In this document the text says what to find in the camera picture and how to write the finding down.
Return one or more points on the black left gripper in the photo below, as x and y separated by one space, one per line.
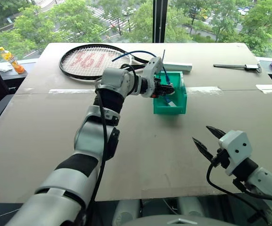
157 89

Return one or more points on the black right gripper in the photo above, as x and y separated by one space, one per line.
221 159

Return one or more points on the white coupler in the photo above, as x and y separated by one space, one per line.
172 104

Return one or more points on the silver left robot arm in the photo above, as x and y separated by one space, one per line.
88 139

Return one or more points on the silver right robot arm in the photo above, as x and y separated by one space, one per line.
265 180

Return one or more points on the green plastic bin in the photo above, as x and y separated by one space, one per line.
180 103

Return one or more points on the long white box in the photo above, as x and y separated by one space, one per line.
178 66

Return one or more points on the thin dark rod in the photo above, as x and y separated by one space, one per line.
164 55

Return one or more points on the clear tape strip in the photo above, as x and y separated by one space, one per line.
204 89
266 88

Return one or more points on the black flat tool white label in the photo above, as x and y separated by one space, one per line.
232 66

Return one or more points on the grey robot torso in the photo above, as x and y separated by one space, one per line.
173 221

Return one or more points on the black tennis racket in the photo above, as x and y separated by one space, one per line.
62 68

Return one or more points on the yellow drink bottle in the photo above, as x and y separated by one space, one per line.
12 60

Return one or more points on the crumpled white tissue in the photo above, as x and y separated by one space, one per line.
4 68

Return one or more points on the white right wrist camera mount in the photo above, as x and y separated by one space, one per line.
237 146

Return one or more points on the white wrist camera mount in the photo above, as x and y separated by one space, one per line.
237 146
151 68

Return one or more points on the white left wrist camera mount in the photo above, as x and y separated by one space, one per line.
151 68

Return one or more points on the black window frame post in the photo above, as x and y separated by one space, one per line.
160 21

